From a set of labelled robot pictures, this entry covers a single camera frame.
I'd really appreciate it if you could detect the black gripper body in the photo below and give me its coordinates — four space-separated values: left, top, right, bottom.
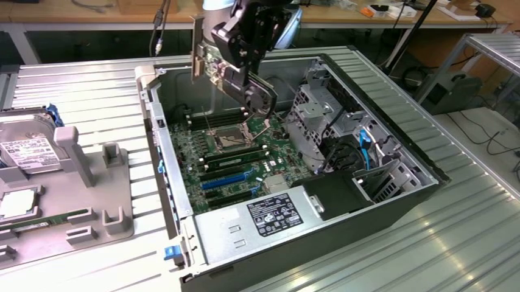
228 0 292 66

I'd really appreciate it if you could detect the green graphics card with fan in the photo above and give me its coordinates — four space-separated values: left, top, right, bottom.
189 15 279 118

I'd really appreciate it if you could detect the black RAM slot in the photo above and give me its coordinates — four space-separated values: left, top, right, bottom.
201 143 264 159
201 146 266 162
191 117 248 131
188 109 244 123
189 113 245 127

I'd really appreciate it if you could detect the thin metal locking lever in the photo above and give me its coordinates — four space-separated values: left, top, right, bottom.
200 106 216 135

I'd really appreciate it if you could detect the metal socket cover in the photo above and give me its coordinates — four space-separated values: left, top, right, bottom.
241 115 271 139

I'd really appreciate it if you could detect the silver metal disk bay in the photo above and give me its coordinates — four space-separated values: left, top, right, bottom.
283 68 366 177

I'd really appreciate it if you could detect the orange and white box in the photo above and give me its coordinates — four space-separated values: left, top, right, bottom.
359 4 417 19

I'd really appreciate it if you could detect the CPU socket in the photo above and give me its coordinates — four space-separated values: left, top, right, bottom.
208 126 249 152

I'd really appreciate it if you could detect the black stand pole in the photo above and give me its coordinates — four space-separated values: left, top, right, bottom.
383 0 439 69

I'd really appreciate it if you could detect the green RAM stick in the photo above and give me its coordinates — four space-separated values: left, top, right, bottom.
0 211 88 234
207 151 268 170

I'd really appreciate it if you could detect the wooden desk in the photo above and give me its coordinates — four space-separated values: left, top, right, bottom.
0 0 513 31

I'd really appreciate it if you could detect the green motherboard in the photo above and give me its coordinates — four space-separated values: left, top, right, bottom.
168 109 326 214

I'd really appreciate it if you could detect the black long expansion slot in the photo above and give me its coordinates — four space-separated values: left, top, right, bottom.
204 186 254 200
200 169 249 183
208 194 255 210

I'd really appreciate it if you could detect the blue expansion slot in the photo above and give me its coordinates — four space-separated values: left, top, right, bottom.
201 173 251 190

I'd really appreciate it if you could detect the silver chipset heatsink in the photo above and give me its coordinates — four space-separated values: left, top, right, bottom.
262 176 290 193

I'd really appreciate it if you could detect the white flat box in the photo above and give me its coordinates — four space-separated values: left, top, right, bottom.
437 5 481 22

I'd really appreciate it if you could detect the blue disk carrier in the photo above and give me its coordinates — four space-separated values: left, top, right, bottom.
42 103 65 128

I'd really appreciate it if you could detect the black floor device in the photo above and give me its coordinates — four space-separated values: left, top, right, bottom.
423 74 483 116

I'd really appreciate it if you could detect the black power adapter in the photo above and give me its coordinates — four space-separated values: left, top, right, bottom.
474 2 497 18

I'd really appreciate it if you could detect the black plastic shroud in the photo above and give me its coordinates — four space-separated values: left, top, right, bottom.
290 175 376 221

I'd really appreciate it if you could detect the metal slat side table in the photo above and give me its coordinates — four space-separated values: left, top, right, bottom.
413 32 520 108

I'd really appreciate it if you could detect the silver vented drive cage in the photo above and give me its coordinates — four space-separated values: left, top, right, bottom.
351 158 425 204

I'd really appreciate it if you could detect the silver hard disk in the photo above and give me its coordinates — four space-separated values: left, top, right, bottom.
0 109 69 176

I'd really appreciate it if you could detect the silver power supply unit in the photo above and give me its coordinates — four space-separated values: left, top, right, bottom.
193 185 326 265

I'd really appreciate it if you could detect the grey printed parts rack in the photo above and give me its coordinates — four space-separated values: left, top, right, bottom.
0 124 137 269

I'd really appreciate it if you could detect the black open PC case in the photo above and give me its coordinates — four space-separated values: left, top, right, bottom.
133 45 451 292

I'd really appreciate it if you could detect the blue case latch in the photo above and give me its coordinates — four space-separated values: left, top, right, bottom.
163 245 181 262

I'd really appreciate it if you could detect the silver CPU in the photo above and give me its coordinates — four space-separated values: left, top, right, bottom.
0 190 40 218

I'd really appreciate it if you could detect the hanging cable with plug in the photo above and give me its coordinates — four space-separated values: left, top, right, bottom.
148 0 172 57

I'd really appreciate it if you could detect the blue flat wire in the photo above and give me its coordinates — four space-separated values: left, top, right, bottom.
358 129 372 172

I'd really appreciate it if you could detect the thin black cable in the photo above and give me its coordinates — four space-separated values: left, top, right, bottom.
446 111 520 155

